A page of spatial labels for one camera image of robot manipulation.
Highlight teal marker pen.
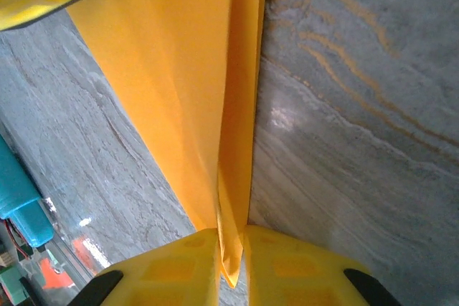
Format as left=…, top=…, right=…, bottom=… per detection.
left=0, top=133, right=55, bottom=249

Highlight orange paper sheet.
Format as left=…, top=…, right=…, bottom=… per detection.
left=66, top=0, right=269, bottom=289

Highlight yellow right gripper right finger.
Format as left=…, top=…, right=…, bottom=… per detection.
left=243, top=225, right=402, bottom=306

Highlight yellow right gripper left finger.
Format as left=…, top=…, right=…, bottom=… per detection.
left=73, top=226, right=222, bottom=306

